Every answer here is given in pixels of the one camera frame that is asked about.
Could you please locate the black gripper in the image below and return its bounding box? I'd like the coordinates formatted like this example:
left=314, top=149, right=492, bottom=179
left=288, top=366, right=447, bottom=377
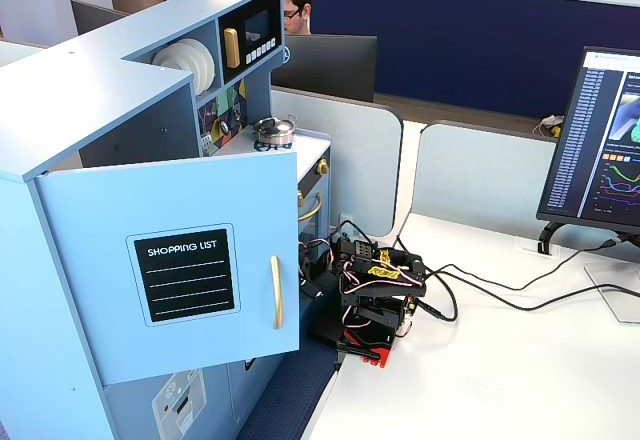
left=299, top=242, right=335, bottom=302

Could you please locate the red black arm base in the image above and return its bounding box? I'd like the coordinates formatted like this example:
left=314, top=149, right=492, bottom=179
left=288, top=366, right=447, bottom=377
left=306, top=304, right=397, bottom=370

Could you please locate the blue cabinet door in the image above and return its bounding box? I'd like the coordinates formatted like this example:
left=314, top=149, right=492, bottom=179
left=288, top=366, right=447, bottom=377
left=34, top=148, right=302, bottom=387

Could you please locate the black shopping list panel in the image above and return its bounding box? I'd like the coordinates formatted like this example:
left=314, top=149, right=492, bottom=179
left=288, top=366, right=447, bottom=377
left=132, top=228, right=236, bottom=323

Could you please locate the grey desk partition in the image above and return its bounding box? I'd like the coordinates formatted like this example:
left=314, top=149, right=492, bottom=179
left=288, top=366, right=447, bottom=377
left=411, top=119, right=565, bottom=235
left=269, top=84, right=405, bottom=239

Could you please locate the steel pot with lid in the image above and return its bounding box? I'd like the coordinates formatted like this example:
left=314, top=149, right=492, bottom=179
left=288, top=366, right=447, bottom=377
left=253, top=115, right=300, bottom=146

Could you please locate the black monitor back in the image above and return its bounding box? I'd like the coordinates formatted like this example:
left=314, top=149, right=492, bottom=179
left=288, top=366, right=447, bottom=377
left=271, top=34, right=379, bottom=104
left=69, top=0, right=132, bottom=37

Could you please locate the white plate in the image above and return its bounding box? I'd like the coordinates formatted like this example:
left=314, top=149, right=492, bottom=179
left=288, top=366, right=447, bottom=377
left=185, top=37, right=217, bottom=94
left=169, top=38, right=211, bottom=95
left=151, top=42, right=201, bottom=92

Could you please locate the silver black monitor stand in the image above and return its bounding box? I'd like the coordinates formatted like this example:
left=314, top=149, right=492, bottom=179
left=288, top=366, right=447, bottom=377
left=537, top=219, right=640, bottom=325

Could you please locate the blue toy kitchen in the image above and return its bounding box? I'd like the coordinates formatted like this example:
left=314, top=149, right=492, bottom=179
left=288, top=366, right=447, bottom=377
left=0, top=0, right=334, bottom=440

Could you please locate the monitor with lit screen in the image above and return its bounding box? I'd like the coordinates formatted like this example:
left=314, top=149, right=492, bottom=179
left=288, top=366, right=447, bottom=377
left=535, top=45, right=640, bottom=237

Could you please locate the gold door handle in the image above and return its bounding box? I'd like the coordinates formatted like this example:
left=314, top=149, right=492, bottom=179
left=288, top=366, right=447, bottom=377
left=269, top=254, right=285, bottom=331

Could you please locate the gold oven handle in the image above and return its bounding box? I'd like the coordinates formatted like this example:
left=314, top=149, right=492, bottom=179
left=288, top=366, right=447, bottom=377
left=297, top=191, right=324, bottom=223

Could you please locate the black cable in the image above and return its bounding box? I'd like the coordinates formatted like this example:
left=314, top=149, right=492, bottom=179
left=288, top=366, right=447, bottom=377
left=417, top=268, right=640, bottom=322
left=394, top=232, right=627, bottom=322

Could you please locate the desk cable grommet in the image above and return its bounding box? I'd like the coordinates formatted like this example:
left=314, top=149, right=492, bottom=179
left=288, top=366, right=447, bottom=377
left=516, top=242, right=555, bottom=260

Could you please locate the gold microwave handle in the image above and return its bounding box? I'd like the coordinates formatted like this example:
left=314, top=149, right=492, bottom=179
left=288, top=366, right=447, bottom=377
left=222, top=27, right=241, bottom=69

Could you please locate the white yellow cable bundle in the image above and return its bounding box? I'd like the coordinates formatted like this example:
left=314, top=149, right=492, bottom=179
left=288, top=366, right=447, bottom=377
left=531, top=113, right=565, bottom=140

